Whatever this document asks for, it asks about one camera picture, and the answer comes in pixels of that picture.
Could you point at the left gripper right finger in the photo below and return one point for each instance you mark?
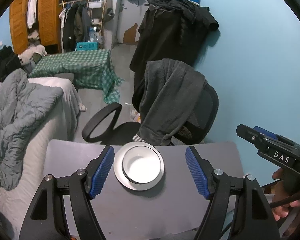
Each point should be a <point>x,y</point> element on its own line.
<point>253,218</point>

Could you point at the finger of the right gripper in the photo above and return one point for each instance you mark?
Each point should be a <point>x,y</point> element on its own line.
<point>252,136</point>
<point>265,132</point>

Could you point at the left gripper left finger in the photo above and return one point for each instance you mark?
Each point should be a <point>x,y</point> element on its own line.
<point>46,219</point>

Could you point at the white plate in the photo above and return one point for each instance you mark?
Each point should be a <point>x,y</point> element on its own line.
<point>119,174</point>

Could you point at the white ribbed bowl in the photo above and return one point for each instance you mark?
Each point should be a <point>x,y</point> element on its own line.
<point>141,164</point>

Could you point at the dark grey fleece robe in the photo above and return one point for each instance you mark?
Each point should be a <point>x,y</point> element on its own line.
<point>172,90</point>

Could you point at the black mesh office chair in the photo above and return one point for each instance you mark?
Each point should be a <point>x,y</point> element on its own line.
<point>101,127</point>

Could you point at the grey quilted duvet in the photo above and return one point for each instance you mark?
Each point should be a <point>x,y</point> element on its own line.
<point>24,106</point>

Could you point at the black clothes pile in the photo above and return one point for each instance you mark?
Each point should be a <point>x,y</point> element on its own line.
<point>171,29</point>

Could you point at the green checkered cloth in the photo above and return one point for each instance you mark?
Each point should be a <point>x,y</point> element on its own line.
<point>92,69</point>

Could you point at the white door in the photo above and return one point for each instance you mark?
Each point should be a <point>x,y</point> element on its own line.
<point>129,15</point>

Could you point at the teal storage box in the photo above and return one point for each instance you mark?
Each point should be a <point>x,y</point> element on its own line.
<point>86,46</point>

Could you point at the wooden shelf unit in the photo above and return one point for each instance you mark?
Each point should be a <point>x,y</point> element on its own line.
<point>97,10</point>

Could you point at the hanging clothes rack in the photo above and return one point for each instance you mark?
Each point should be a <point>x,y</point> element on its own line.
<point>75,24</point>

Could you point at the orange wooden wardrobe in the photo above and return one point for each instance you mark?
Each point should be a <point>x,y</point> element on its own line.
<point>27,16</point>

